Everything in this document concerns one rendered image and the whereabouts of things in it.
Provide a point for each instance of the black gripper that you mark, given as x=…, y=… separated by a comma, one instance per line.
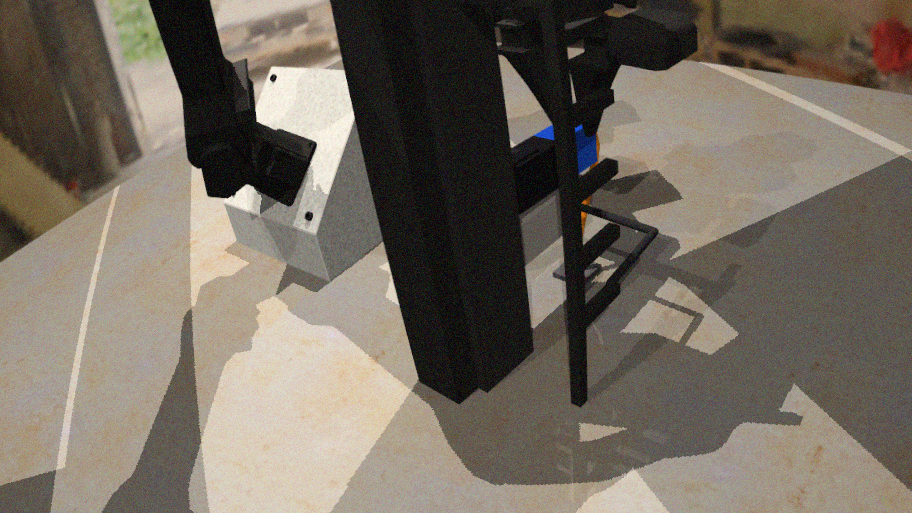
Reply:
x=648, y=38

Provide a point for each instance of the black post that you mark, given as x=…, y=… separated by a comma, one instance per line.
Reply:
x=428, y=100

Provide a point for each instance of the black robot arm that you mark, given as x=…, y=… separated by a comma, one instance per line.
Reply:
x=222, y=134

